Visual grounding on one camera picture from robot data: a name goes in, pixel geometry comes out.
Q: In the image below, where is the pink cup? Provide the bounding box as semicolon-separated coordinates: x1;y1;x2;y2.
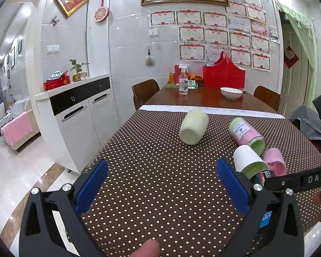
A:
263;147;286;176

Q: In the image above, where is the white paper cup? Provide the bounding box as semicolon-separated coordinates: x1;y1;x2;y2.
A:
233;145;268;179

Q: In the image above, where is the pale green cup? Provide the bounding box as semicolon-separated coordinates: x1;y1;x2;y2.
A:
179;108;209;146

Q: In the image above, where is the left hand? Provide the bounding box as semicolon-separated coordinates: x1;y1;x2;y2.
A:
130;239;161;257

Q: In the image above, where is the grey jacket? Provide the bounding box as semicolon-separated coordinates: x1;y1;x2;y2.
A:
289;105;321;153

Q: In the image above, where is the right wooden chair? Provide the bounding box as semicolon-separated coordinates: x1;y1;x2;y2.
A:
253;86;281;111

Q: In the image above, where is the wooden chair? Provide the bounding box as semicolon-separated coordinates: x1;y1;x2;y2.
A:
131;79;159;110
253;86;281;111

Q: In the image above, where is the red door decoration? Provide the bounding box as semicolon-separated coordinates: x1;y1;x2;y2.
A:
284;45;299;69

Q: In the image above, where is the pink jar green lid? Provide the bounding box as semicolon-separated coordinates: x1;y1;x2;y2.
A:
228;117;266;155

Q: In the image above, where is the white bowl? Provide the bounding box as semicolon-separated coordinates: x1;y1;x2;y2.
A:
220;87;244;100

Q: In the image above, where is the pink towel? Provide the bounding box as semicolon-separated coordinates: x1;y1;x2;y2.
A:
1;112;33;147

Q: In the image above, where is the red gift bag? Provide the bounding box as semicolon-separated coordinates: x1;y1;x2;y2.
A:
203;51;245;89

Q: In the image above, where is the white sideboard cabinet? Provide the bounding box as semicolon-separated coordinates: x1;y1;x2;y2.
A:
33;73;117;173

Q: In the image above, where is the brown polka dot tablecloth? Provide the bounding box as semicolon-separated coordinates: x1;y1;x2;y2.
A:
81;107;321;256

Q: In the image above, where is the sofa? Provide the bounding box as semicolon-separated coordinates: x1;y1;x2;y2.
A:
0;99;40;151

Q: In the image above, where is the spray bottle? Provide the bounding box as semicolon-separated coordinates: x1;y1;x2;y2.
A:
178;64;189;95

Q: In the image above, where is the red box on cabinet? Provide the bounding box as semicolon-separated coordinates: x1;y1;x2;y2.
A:
43;71;70;91

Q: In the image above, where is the red envelope box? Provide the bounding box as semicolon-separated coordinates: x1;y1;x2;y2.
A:
174;65;181;84

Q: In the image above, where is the potted plant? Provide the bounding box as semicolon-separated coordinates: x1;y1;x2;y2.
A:
69;59;89;82

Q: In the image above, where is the green tray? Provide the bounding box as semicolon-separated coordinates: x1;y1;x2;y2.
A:
165;82;199;90

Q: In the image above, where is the left wooden chair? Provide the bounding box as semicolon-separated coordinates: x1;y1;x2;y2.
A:
131;79;159;110

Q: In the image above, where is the red round wall ornament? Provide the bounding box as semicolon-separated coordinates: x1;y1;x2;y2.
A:
94;0;109;23

